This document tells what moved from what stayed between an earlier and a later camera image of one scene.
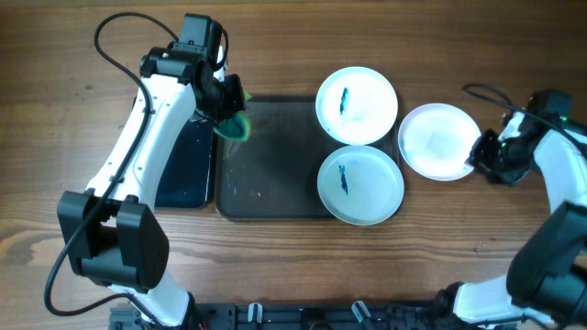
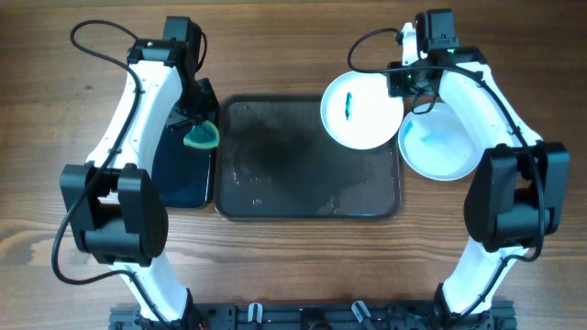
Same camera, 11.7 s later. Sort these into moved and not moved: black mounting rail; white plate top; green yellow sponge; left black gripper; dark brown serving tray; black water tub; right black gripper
Moved: right black gripper; left black gripper; green yellow sponge
Not moved: dark brown serving tray; black mounting rail; black water tub; white plate top
